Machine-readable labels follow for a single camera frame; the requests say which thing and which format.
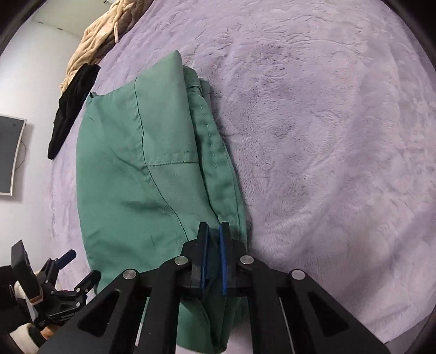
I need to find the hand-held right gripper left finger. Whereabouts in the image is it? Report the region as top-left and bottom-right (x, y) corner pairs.
(37, 223), (210, 354)

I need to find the beige crinkled garment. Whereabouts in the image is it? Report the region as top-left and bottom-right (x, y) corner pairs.
(60, 0), (157, 94)

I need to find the green jacket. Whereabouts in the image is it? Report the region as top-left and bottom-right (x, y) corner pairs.
(77, 50), (249, 353)

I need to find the person's left forearm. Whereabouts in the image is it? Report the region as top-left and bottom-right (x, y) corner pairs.
(8, 286), (62, 351)

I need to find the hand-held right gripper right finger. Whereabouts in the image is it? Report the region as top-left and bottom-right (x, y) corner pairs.
(220, 222), (392, 354)

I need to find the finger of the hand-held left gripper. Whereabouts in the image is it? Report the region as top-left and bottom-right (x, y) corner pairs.
(56, 270), (102, 305)
(38, 249), (77, 290)

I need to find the white framed wall monitor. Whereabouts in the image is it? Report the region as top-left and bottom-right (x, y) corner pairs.
(0, 115), (28, 197)

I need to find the black garment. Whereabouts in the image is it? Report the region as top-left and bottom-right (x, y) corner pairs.
(47, 63), (101, 160)

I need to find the purple blanket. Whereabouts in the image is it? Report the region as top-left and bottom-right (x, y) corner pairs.
(32, 0), (436, 354)

